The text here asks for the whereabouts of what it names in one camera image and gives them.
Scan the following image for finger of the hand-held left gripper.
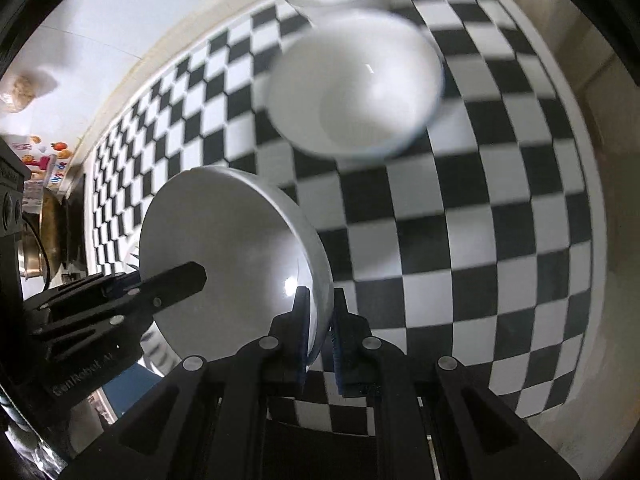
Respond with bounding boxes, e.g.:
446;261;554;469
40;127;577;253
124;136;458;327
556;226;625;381
22;270;142;329
29;261;208;362

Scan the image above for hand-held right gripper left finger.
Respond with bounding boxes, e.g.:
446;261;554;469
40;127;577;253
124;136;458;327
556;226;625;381
60;286;312;480

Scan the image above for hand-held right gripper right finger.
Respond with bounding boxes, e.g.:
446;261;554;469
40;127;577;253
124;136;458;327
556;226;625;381
330;287;583;480

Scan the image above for blue base cabinet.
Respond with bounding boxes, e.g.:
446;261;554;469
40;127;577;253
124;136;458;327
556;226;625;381
100;365;173;426

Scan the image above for blue striped plate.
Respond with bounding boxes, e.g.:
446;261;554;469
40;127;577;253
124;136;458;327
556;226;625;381
140;327;183;378

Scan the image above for black cooktop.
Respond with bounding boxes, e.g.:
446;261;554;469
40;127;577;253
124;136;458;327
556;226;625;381
60;172;88;281

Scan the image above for black white checkered tablecloth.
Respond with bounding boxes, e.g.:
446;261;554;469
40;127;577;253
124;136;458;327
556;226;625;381
90;0;608;436

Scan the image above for plastic bag with orange contents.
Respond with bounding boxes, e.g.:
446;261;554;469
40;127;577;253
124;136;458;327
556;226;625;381
0;72;56;113

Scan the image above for white bowl with blue print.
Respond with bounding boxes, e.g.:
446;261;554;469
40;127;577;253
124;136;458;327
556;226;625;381
265;9;446;161

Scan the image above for black wok with steel handle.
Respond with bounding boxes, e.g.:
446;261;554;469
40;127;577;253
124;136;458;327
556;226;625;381
40;192;68;268

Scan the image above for colourful wall stickers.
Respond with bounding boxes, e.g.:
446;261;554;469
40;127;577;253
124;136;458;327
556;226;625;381
10;135;76;191

